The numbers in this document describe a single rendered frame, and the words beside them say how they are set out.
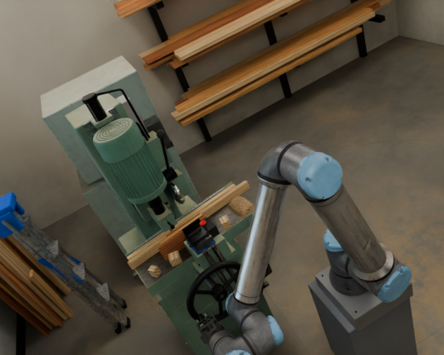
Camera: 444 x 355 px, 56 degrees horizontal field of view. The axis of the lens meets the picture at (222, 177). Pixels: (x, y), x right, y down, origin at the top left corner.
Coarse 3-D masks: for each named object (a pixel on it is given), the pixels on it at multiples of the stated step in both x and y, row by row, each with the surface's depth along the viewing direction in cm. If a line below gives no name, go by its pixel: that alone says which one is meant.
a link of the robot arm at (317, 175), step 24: (288, 168) 115; (312, 168) 108; (336, 168) 110; (312, 192) 110; (336, 192) 115; (336, 216) 121; (360, 216) 127; (360, 240) 130; (360, 264) 139; (384, 264) 141; (384, 288) 141
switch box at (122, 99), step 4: (120, 96) 192; (124, 96) 190; (120, 100) 188; (124, 100) 187; (124, 104) 185; (128, 104) 186; (132, 104) 187; (128, 108) 187; (128, 112) 188; (132, 112) 188; (136, 112) 189; (132, 116) 189; (136, 120) 191
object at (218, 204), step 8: (240, 184) 201; (248, 184) 201; (232, 192) 198; (240, 192) 201; (216, 200) 197; (224, 200) 198; (208, 208) 195; (216, 208) 197; (208, 216) 196; (160, 240) 189; (152, 248) 187; (136, 256) 185; (144, 256) 186; (128, 264) 183; (136, 264) 185
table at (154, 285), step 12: (216, 216) 194; (228, 216) 192; (228, 228) 185; (240, 228) 188; (228, 240) 187; (180, 252) 184; (144, 264) 186; (156, 264) 183; (168, 264) 180; (180, 264) 178; (192, 264) 180; (144, 276) 180; (168, 276) 177; (180, 276) 180; (156, 288) 176
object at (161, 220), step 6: (150, 210) 186; (168, 210) 182; (156, 216) 181; (162, 216) 180; (168, 216) 180; (156, 222) 186; (162, 222) 179; (174, 222) 183; (162, 228) 181; (168, 228) 182
